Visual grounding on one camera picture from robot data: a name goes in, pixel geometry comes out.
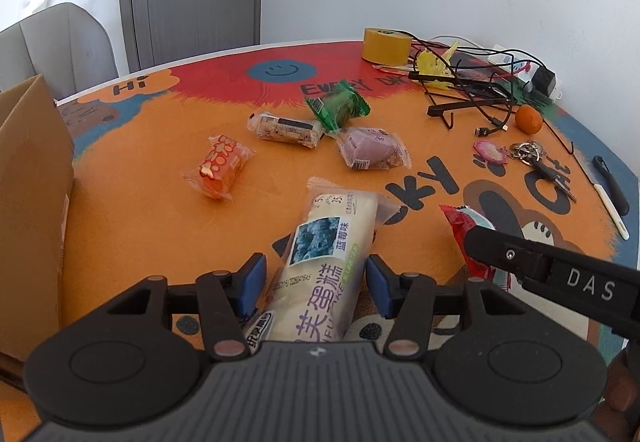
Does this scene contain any yellow plastic bag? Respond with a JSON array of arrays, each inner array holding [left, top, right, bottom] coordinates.
[[416, 39, 462, 79]]

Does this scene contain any blueberry cake packet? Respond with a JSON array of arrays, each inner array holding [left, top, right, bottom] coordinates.
[[244, 177, 397, 344]]

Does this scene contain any bunch of keys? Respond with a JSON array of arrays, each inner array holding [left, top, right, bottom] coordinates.
[[510, 139, 577, 203]]

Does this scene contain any person's right hand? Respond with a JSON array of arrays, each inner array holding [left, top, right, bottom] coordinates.
[[606, 346, 640, 417]]

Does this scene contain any yellow tape roll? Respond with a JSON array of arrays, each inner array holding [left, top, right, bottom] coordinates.
[[361, 27, 412, 64]]

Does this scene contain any black white utility knife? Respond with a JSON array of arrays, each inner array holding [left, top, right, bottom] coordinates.
[[592, 155, 631, 216]]

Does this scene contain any black wire rack with cables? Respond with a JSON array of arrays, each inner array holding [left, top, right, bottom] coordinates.
[[409, 34, 547, 137]]

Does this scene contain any black charger adapter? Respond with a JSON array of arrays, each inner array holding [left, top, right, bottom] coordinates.
[[530, 68, 557, 96]]

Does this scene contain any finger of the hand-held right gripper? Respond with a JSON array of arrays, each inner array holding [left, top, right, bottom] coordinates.
[[462, 226, 557, 292]]

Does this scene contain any black metal stand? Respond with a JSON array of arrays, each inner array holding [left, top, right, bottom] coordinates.
[[426, 71, 517, 129]]

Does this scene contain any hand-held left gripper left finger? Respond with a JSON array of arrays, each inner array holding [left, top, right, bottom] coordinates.
[[100, 252, 268, 362]]

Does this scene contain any purple pastry packet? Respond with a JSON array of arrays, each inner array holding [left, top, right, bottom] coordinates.
[[334, 125, 412, 171]]

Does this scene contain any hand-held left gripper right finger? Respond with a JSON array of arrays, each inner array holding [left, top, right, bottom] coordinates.
[[365, 253, 537, 361]]

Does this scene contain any grey chair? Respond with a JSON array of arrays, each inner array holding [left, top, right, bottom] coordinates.
[[0, 2, 120, 96]]

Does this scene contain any orange snack packet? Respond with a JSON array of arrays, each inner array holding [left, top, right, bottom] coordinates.
[[181, 134, 256, 201]]

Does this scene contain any red snack packet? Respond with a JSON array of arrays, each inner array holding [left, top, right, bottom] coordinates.
[[439, 204, 512, 289]]

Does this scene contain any white cable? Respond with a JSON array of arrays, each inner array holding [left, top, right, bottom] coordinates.
[[429, 35, 497, 54]]

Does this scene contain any small orange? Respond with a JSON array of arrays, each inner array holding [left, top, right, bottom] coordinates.
[[515, 105, 544, 133]]

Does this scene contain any white pen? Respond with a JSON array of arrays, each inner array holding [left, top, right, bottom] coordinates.
[[595, 182, 630, 240]]

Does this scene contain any pink keychain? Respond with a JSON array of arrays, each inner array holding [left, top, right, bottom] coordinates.
[[473, 139, 510, 166]]

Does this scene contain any clear beige biscuit packet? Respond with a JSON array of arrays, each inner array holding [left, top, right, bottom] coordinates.
[[247, 111, 325, 151]]

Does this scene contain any white power strip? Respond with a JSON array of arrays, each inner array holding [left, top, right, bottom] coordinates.
[[492, 44, 564, 101]]

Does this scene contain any brown cardboard box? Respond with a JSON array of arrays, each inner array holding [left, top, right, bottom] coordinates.
[[0, 74, 76, 394]]

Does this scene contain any dark green snack packet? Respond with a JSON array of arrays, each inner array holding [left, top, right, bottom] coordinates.
[[305, 79, 372, 134]]

